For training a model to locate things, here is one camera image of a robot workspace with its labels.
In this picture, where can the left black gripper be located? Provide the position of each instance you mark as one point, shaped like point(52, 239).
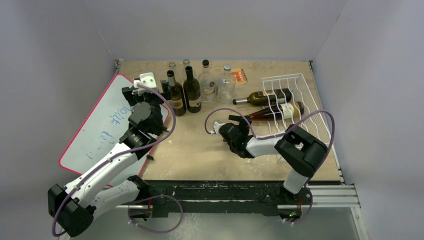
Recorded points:
point(134, 98)

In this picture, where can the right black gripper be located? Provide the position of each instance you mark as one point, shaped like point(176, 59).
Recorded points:
point(228, 129)

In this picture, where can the olive bottle silver cap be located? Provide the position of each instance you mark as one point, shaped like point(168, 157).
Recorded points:
point(176, 95)

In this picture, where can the clear square glass bottle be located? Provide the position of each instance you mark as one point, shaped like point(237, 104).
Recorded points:
point(172, 66)

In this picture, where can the dark green bottle black cap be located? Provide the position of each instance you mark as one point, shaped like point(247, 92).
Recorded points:
point(192, 91)

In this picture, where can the clear round labelled bottle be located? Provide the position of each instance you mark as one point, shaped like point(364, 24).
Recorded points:
point(207, 82)

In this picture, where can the green bottle silver cap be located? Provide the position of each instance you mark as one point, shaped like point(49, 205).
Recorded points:
point(259, 99)

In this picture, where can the red bottle gold cap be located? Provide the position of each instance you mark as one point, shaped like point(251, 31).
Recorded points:
point(283, 111)

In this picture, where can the large clear glass bottle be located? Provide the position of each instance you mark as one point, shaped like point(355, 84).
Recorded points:
point(226, 84)

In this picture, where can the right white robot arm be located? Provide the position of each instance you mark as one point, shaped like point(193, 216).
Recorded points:
point(300, 149)

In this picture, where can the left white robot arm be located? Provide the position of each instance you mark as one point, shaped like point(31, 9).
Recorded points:
point(77, 204)

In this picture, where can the black clip upper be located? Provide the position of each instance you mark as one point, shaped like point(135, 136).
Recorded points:
point(165, 129)

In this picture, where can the red-edged whiteboard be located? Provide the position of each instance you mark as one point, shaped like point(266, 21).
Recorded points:
point(101, 130)

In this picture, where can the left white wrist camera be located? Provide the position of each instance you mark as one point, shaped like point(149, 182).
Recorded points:
point(146, 80)

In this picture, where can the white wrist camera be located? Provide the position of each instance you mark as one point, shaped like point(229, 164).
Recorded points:
point(146, 80)
point(216, 126)

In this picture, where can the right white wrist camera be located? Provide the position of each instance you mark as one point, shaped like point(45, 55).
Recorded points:
point(216, 126)

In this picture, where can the white wire wine rack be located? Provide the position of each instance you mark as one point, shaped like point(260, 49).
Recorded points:
point(298, 86)

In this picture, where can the black table front rail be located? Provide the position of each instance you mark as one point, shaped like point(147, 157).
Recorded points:
point(268, 198)

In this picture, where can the aluminium frame rail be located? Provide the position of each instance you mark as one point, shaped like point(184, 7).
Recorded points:
point(323, 196)

